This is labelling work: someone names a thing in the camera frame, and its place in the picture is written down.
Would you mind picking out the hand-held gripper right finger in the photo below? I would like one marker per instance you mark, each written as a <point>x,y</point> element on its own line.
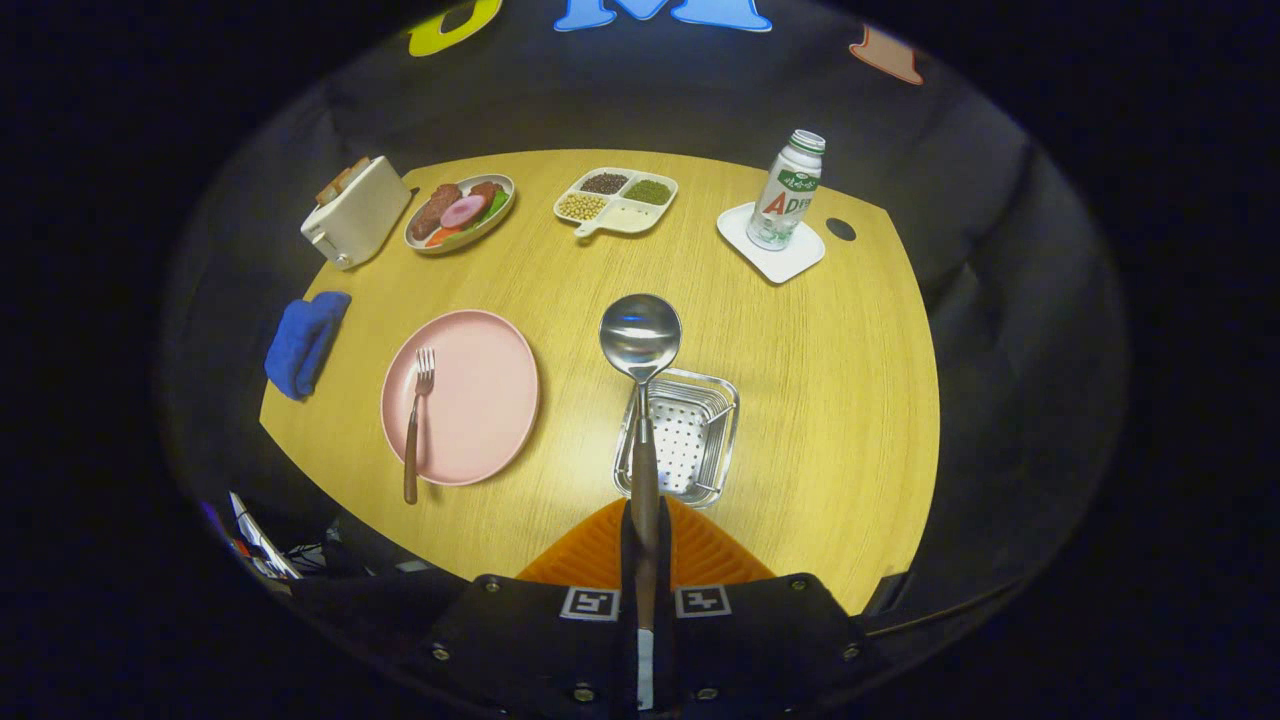
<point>760,645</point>

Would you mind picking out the orange carrot slice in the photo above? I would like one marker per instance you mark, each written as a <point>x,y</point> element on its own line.
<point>442,237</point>

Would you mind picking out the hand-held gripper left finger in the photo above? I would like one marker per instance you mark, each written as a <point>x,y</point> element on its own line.
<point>540,645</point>

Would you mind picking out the white plastic drink bottle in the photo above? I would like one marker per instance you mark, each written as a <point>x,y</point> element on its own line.
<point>785,195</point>

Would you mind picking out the white square coaster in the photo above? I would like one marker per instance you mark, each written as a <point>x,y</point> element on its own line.
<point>780,265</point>

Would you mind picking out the white divided bean dish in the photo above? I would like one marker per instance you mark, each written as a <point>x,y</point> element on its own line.
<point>625,215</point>

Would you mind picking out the white toaster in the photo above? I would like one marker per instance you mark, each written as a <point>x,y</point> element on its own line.
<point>360,215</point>

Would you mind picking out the green lettuce leaf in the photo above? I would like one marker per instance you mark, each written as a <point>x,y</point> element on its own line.
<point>497,205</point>

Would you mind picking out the pink ham slice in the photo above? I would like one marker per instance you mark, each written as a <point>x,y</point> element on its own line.
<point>463,211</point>

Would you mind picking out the pink round plate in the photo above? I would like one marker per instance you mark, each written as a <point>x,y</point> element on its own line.
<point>480,400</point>

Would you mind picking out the grey oval food plate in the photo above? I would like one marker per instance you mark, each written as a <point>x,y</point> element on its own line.
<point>482,236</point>

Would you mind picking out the brown meat piece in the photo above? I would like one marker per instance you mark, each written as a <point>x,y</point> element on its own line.
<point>432,212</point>

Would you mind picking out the blue folded cloth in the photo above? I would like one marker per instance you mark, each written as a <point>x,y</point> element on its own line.
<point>300,345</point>

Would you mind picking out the toasted bread slice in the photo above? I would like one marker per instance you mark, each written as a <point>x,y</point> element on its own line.
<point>353,172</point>
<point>332,188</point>

